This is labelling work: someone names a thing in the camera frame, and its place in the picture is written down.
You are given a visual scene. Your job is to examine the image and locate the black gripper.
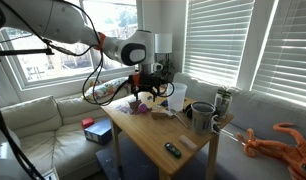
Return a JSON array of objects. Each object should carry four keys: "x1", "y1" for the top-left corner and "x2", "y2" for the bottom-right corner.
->
[{"x1": 128, "y1": 73, "x2": 174, "y2": 103}]

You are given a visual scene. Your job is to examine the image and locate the translucent plastic cup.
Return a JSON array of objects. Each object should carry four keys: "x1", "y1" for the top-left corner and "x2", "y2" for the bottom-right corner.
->
[{"x1": 166, "y1": 82, "x2": 188, "y2": 113}]

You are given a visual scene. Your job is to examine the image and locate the green potted houseplant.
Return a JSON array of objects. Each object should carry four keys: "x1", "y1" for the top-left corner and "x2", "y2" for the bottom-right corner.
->
[{"x1": 161, "y1": 56, "x2": 176, "y2": 81}]

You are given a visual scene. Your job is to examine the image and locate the light wooden table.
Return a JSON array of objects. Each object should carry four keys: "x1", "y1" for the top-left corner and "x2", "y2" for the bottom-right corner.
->
[{"x1": 100, "y1": 85, "x2": 235, "y2": 180}]

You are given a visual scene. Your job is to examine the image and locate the floral pillow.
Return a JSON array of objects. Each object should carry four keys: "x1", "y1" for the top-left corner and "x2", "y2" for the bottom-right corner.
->
[{"x1": 83, "y1": 77, "x2": 130, "y2": 101}]

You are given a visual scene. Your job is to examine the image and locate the black round object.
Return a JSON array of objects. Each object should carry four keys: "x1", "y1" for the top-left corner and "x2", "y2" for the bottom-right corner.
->
[{"x1": 183, "y1": 103, "x2": 194, "y2": 120}]

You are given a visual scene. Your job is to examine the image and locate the straight floor lamp white shade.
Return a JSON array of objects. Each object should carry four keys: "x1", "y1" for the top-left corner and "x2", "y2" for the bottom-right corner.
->
[{"x1": 154, "y1": 33, "x2": 173, "y2": 86}]

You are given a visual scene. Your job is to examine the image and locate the blue cardboard box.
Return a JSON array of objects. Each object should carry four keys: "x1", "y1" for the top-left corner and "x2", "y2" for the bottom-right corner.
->
[{"x1": 83, "y1": 117, "x2": 113, "y2": 146}]

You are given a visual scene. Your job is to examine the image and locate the black remote control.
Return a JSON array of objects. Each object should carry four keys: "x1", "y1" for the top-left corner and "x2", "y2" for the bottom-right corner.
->
[{"x1": 164, "y1": 142, "x2": 182, "y2": 159}]

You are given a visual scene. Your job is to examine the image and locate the grey metal mug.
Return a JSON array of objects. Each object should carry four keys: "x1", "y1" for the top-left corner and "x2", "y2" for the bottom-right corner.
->
[{"x1": 190, "y1": 101, "x2": 217, "y2": 135}]

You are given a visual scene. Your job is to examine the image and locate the small red box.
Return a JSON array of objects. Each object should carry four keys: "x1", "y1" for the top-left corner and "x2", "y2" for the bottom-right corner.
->
[{"x1": 80, "y1": 117, "x2": 95, "y2": 130}]

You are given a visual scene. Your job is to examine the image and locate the dark blue rug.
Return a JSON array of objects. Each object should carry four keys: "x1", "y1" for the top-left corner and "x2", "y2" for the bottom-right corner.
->
[{"x1": 95, "y1": 134, "x2": 227, "y2": 180}]

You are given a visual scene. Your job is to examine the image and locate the glass jar with plant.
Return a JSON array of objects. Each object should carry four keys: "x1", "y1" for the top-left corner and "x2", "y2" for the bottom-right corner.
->
[{"x1": 214, "y1": 88, "x2": 233, "y2": 119}]

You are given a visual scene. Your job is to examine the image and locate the white window blinds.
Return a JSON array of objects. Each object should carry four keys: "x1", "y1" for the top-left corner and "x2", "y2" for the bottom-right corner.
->
[
  {"x1": 182, "y1": 0, "x2": 256, "y2": 88},
  {"x1": 251, "y1": 0, "x2": 306, "y2": 108}
]

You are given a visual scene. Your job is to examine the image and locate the cream leather sofa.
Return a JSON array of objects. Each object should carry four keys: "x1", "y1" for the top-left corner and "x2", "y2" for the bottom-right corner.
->
[{"x1": 0, "y1": 87, "x2": 136, "y2": 180}]

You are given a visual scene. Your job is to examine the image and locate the large glass window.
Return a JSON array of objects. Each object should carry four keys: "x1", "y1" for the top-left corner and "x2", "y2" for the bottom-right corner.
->
[{"x1": 0, "y1": 0, "x2": 143, "y2": 90}]

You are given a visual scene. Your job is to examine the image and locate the grey fabric sofa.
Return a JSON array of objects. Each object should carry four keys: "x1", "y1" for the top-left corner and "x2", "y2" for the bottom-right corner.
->
[{"x1": 172, "y1": 72, "x2": 306, "y2": 180}]

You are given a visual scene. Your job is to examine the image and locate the black horizontal rod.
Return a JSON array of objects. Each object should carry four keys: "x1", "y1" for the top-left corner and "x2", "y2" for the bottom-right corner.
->
[{"x1": 0, "y1": 49, "x2": 56, "y2": 63}]

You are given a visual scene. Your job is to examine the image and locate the orange plush squid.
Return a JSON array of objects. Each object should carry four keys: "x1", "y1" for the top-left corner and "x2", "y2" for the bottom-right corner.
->
[{"x1": 236, "y1": 122, "x2": 306, "y2": 180}]

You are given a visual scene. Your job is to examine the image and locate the orange wrist mount piece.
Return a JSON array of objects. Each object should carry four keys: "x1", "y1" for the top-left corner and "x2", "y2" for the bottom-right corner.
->
[{"x1": 132, "y1": 73, "x2": 141, "y2": 86}]

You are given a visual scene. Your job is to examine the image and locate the orange arm strap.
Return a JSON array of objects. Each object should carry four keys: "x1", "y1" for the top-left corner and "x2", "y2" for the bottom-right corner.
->
[{"x1": 95, "y1": 31, "x2": 107, "y2": 52}]

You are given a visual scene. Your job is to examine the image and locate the white long-handled utensil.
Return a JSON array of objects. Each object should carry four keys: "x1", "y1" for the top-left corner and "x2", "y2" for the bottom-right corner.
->
[{"x1": 211, "y1": 114, "x2": 246, "y2": 147}]

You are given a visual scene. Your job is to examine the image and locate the thick black cable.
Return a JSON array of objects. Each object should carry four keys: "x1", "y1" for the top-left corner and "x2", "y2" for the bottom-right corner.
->
[{"x1": 0, "y1": 93, "x2": 46, "y2": 180}]

